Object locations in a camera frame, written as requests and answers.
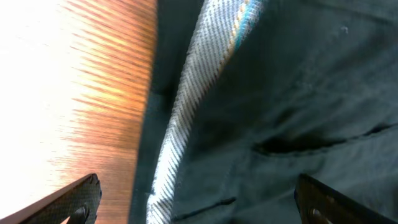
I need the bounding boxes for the black shorts with snap button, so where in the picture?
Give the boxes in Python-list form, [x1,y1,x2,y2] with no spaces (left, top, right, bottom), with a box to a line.
[128,0,397,223]

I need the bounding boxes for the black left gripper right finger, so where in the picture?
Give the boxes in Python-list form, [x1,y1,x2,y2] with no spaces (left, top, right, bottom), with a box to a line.
[294,174,396,224]

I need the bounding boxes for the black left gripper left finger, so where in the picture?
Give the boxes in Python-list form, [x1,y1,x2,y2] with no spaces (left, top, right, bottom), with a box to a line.
[1,173,102,224]

